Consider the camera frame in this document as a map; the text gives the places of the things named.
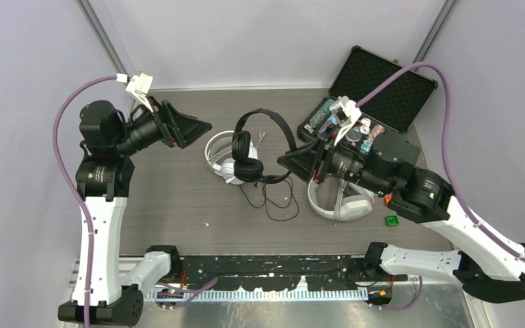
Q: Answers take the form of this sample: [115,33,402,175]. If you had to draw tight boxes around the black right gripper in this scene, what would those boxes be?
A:
[278,122,390,195]

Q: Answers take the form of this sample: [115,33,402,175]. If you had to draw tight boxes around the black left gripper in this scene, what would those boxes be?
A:
[115,94,211,155]

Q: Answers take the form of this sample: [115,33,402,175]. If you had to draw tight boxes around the black headphone cable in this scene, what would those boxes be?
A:
[239,176,301,223]

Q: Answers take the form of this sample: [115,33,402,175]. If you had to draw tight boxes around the white headphone cable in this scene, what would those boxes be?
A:
[208,130,268,164]

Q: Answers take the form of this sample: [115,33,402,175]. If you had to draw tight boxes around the black headphones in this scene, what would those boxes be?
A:
[231,108,297,185]

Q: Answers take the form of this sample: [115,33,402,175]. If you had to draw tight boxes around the small white headphones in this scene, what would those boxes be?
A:
[204,131,244,185]

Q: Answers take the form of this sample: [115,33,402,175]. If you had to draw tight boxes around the grey headphone cable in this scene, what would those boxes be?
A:
[332,180,354,223]

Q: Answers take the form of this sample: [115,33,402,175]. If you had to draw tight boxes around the large white grey headphones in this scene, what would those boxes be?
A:
[307,180,375,221]

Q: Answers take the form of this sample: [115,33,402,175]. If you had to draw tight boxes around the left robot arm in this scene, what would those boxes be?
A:
[57,99,212,327]

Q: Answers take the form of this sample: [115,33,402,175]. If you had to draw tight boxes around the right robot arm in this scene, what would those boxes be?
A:
[278,133,525,303]

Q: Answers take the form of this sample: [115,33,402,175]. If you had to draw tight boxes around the black poker chip case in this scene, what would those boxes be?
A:
[297,45,439,155]

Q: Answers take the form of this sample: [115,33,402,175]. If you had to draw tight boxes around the green lego brick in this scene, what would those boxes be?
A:
[385,215,399,227]

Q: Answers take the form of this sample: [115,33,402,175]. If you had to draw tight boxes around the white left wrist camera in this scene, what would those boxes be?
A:
[116,72,154,113]

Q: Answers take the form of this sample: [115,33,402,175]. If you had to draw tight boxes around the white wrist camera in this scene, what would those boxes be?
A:
[116,72,154,113]
[329,96,362,146]

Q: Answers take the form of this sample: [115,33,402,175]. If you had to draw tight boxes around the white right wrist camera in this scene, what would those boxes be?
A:
[329,96,362,146]

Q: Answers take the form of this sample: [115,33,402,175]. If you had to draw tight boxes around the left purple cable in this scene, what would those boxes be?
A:
[52,74,130,328]

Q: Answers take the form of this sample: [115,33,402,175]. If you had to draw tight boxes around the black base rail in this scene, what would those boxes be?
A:
[158,255,394,292]

